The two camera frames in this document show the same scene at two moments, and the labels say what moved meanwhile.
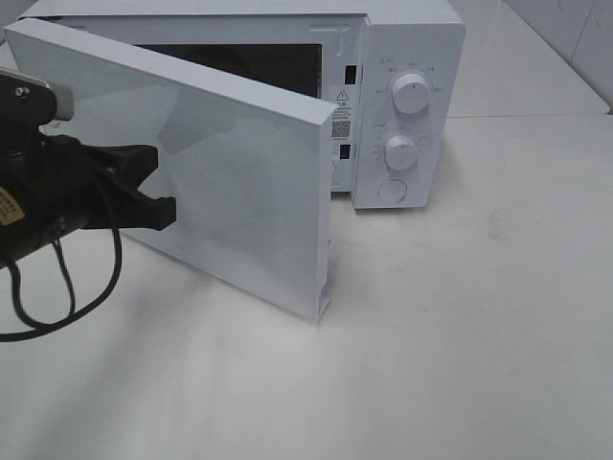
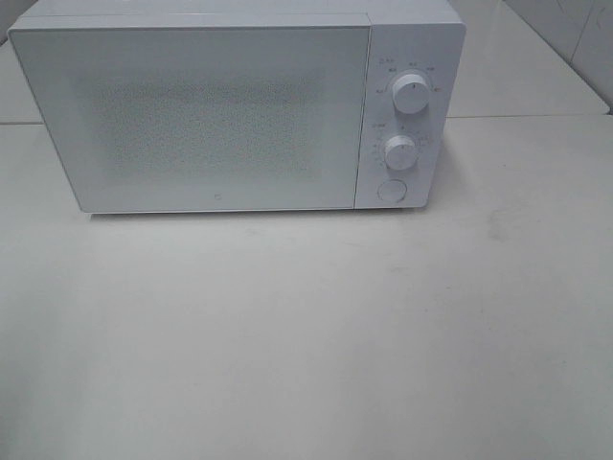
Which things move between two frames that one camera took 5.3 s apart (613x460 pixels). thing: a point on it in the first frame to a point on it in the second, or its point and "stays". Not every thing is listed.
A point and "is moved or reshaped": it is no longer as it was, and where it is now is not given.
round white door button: (392, 190) stays
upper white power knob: (410, 93) stays
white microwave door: (251, 170) is moved or reshaped
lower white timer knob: (399, 152) stays
